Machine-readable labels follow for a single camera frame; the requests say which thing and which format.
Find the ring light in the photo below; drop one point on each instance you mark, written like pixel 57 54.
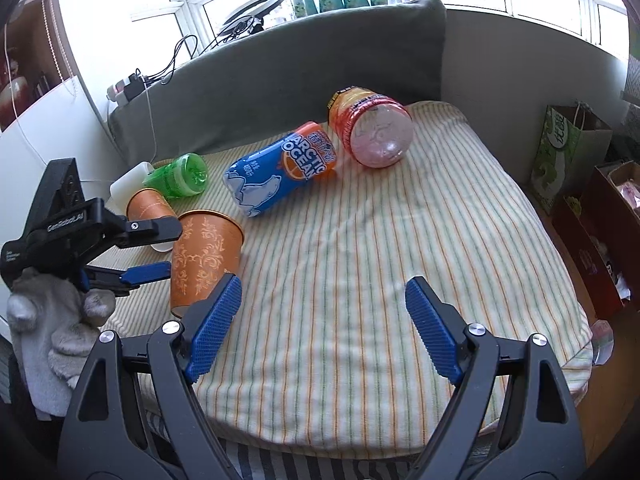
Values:
pixel 247 19

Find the white power strip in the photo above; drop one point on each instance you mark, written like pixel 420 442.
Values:
pixel 116 93

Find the cardboard box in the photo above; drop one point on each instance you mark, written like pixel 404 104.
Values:
pixel 600 230

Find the green paper shopping bag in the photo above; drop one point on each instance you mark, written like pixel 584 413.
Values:
pixel 573 140

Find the wooden wall shelf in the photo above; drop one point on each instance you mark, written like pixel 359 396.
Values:
pixel 31 34

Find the grey sofa backrest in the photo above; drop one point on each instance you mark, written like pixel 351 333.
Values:
pixel 277 80

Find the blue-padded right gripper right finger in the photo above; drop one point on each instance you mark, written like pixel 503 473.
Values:
pixel 538 434

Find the grey gloved hand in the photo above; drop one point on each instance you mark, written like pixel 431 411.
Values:
pixel 53 328

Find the green plastic bottle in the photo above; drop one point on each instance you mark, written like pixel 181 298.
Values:
pixel 186 176

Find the small orange paper cup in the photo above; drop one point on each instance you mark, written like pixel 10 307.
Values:
pixel 148 204

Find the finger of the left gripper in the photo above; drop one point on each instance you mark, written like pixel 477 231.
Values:
pixel 122 282
pixel 122 233

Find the orange-labelled plastic jar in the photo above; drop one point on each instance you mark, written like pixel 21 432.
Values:
pixel 374 129

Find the orange patterned paper cup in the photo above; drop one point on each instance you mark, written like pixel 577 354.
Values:
pixel 209 246

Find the blue Arctic Ocean can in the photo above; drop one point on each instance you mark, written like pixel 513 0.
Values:
pixel 259 180

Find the white plastic container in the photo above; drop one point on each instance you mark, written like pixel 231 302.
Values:
pixel 123 188

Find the red round ornament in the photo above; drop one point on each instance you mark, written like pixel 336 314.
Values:
pixel 15 94

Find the black power adapter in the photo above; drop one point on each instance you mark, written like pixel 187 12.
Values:
pixel 134 86

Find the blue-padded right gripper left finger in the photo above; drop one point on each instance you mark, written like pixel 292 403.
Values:
pixel 134 414

